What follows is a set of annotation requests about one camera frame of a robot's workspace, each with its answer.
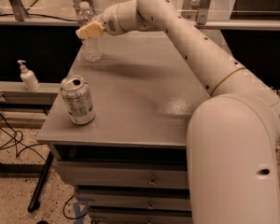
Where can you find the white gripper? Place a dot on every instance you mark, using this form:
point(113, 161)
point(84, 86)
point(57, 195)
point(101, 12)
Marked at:
point(109, 20)

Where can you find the clear plastic water bottle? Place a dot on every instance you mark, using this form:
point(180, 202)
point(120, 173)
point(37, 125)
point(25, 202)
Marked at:
point(91, 47)

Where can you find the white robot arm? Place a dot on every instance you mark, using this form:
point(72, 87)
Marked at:
point(232, 137)

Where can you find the white pump dispenser bottle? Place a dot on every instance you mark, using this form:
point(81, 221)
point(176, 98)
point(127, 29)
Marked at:
point(28, 77)

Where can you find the silver soda can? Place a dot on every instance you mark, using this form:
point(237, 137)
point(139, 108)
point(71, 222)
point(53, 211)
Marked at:
point(77, 98)

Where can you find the grey drawer cabinet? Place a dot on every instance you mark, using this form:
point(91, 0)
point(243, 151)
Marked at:
point(129, 165)

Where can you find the black metal table leg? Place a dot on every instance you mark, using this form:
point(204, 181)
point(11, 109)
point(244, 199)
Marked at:
point(35, 203)

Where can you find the grey metal frame rail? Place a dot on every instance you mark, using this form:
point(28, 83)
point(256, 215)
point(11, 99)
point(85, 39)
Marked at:
point(249, 25)

